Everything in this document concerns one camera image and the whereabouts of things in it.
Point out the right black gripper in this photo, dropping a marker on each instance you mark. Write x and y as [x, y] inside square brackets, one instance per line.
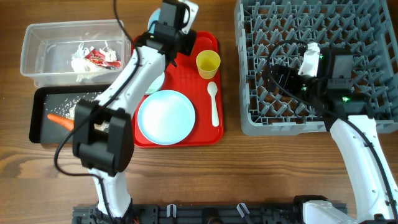
[289, 74]

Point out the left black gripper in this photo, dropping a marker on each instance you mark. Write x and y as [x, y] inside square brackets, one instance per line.
[189, 46]

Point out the yellow plastic cup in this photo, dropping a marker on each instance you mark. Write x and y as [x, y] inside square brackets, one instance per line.
[208, 63]

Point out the light green bowl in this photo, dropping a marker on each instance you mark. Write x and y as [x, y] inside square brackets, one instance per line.
[156, 85]

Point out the white red wrapper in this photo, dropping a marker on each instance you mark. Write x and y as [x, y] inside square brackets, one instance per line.
[94, 60]

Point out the white rice pile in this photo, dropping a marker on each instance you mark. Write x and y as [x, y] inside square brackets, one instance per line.
[67, 110]

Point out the orange carrot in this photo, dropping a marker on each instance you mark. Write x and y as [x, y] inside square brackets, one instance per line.
[68, 124]

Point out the light blue bowl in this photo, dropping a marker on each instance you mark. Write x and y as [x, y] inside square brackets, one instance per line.
[153, 19]

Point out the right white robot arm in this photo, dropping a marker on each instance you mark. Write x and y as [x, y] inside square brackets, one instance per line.
[324, 82]

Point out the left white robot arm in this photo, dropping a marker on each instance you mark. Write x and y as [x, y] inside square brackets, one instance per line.
[102, 134]

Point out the grey dishwasher rack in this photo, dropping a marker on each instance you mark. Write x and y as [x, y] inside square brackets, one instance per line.
[364, 28]

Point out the white plastic spoon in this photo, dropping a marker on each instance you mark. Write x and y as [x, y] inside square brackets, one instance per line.
[212, 91]

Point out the red plastic tray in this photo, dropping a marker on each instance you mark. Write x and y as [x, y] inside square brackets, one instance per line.
[186, 80]

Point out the large light blue plate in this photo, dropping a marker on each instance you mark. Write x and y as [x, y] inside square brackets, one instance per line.
[166, 117]

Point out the clear plastic bin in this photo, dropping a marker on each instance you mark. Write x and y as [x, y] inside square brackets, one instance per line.
[53, 53]

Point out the black tray bin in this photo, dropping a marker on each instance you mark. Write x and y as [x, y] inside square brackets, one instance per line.
[44, 131]

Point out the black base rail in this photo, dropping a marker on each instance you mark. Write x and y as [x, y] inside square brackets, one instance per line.
[266, 213]

